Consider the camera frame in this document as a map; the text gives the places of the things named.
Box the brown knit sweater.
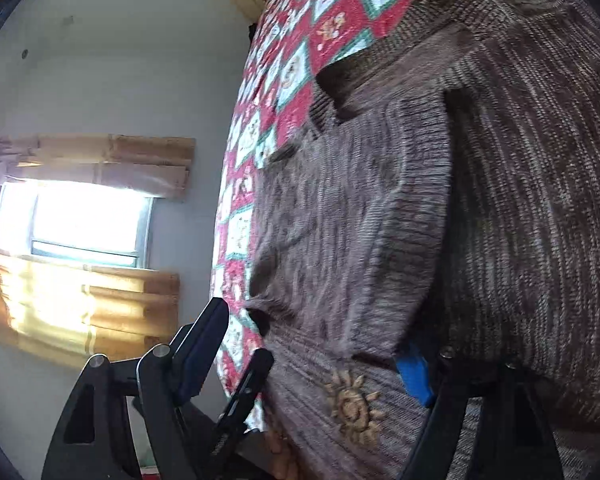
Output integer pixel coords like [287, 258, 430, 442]
[244, 0, 600, 480]

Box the red green printed quilt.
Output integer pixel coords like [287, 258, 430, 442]
[211, 0, 551, 433]

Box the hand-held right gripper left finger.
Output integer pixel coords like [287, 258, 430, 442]
[41, 297, 231, 480]

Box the window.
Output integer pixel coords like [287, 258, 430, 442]
[0, 180, 154, 269]

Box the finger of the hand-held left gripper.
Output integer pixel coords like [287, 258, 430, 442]
[212, 347, 276, 443]

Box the long yellow curtain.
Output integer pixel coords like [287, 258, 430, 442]
[0, 242, 181, 363]

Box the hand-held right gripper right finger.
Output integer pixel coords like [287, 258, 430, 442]
[396, 342, 567, 480]

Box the person's left hand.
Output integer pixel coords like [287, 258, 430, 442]
[266, 417, 302, 480]

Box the short yellow valance curtain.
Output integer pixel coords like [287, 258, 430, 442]
[0, 132, 197, 202]

